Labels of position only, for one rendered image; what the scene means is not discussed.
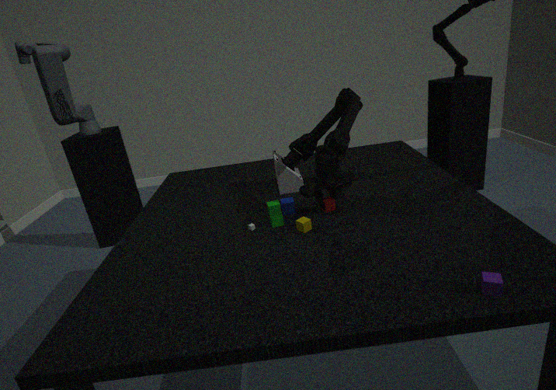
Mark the red block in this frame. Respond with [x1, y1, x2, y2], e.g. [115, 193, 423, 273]
[322, 197, 336, 213]

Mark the yellow block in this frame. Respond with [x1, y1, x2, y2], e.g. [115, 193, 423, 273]
[296, 217, 312, 233]

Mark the green block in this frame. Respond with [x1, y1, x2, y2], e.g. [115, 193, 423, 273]
[266, 200, 282, 217]
[269, 215, 284, 228]

